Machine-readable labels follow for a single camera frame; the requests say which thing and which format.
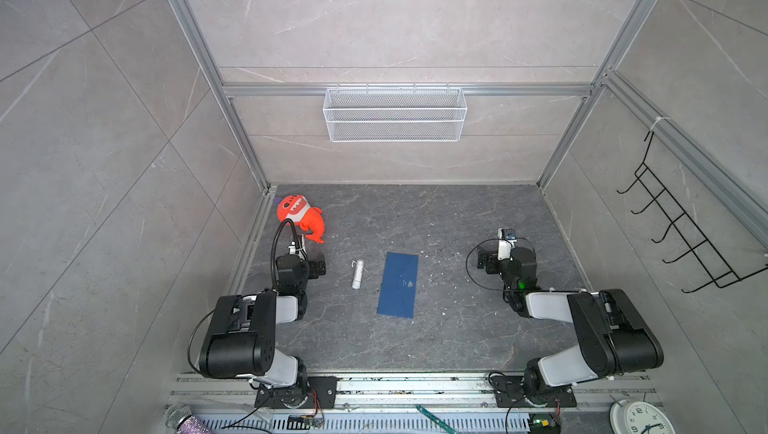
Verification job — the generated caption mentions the blue envelope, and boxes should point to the blue envelope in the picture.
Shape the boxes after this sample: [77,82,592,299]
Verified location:
[377,252,419,319]

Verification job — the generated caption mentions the black wire hook rack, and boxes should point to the black wire hook rack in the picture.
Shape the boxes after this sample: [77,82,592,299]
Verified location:
[616,131,767,295]

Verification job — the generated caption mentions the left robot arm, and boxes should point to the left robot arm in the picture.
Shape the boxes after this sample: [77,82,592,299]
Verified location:
[188,219,339,414]

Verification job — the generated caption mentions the glittery purple cup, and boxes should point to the glittery purple cup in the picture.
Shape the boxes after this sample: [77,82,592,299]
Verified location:
[164,403,212,434]

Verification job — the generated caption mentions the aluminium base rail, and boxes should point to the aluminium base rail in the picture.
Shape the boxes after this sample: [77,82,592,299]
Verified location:
[167,371,661,433]

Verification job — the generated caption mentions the white glue stick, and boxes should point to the white glue stick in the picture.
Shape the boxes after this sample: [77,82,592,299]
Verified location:
[351,259,364,290]

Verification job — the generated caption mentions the white analog clock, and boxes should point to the white analog clock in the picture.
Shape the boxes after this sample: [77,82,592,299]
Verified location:
[609,400,676,434]

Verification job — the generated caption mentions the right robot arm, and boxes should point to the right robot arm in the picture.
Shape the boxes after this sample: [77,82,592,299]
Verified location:
[469,237,664,407]

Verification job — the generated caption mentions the red plush toy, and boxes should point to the red plush toy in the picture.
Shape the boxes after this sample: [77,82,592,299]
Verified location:
[276,194,325,244]

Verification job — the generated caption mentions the white wire basket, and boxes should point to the white wire basket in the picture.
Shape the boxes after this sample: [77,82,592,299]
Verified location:
[323,87,468,143]

